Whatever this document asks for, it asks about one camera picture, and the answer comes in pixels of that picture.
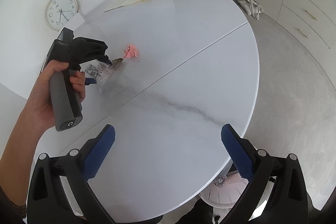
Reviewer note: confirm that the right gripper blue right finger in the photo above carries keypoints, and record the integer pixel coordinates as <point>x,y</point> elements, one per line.
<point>240,155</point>

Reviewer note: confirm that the pink paper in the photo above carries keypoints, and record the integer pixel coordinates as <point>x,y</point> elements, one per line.
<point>131,51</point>

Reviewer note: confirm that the person's left hand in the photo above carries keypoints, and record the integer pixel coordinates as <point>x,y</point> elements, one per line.
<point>38,108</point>

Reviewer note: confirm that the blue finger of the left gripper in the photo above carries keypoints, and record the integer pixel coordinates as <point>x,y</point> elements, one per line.
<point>89,81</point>
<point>105,60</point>

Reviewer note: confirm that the person's left forearm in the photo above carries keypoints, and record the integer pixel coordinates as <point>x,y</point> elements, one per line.
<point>17,158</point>

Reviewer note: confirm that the grey printed paper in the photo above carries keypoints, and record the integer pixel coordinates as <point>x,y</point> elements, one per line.
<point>220,180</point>

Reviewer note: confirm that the white round wall clock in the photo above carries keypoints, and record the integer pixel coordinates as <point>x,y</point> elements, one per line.
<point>59,12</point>

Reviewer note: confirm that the pink plastic trash bin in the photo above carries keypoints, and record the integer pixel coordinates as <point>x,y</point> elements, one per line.
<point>228,195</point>

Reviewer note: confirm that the white tote bag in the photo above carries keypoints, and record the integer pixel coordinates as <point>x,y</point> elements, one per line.
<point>251,8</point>

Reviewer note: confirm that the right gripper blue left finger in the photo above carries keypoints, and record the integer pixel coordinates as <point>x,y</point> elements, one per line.
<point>95,150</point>

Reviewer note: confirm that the person's black trouser legs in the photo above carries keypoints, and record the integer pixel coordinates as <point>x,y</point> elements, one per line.
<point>201,212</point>

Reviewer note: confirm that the clear printed plastic wrapper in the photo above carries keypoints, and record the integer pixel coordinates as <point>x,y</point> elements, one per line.
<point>100,71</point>

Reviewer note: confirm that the beige drawer cabinet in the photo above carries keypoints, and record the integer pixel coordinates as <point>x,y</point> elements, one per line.
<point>312,23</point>

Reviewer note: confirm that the white card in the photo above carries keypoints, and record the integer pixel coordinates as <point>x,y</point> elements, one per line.
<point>75,22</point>

